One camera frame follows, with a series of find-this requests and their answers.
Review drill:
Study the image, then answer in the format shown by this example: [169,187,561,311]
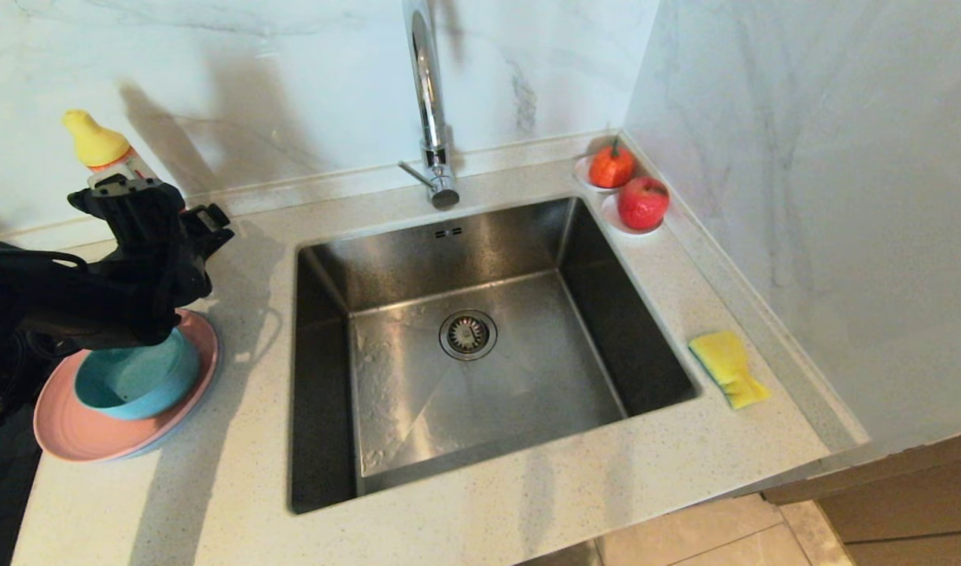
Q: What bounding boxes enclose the orange detergent bottle yellow cap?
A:
[62,109,160,189]

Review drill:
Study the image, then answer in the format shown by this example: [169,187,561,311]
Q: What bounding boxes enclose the metal sink drain strainer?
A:
[439,309,499,362]

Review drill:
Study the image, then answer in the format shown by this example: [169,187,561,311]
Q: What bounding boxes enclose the stainless steel sink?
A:
[289,197,702,516]

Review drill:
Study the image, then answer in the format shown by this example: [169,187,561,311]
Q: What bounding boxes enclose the yellow green sponge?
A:
[688,330,772,410]

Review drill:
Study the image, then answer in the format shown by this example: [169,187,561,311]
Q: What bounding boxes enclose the blue bowl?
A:
[74,326,202,420]

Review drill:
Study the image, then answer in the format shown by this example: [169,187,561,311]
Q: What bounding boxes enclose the light blue plate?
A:
[115,338,223,462]

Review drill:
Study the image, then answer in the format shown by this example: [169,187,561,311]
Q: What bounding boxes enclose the pink plate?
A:
[34,308,220,462]

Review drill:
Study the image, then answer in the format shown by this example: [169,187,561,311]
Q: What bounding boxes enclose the black induction cooktop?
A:
[0,413,45,566]

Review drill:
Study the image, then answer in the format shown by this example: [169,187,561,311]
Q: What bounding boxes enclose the chrome faucet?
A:
[398,0,461,211]

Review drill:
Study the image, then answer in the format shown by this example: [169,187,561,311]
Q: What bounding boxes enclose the small white dish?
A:
[573,153,635,194]
[601,193,665,236]

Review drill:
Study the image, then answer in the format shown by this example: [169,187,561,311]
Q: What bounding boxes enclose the orange toy persimmon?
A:
[588,138,636,189]

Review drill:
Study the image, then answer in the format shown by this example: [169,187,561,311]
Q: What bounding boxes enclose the red toy apple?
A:
[617,176,671,231]

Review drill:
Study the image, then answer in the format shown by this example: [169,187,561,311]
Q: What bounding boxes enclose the brown wooden cabinet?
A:
[764,428,961,566]

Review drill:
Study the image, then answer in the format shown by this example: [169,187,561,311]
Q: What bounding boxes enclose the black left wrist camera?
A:
[183,204,235,257]

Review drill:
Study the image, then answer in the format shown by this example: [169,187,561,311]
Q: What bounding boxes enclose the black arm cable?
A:
[0,249,89,273]

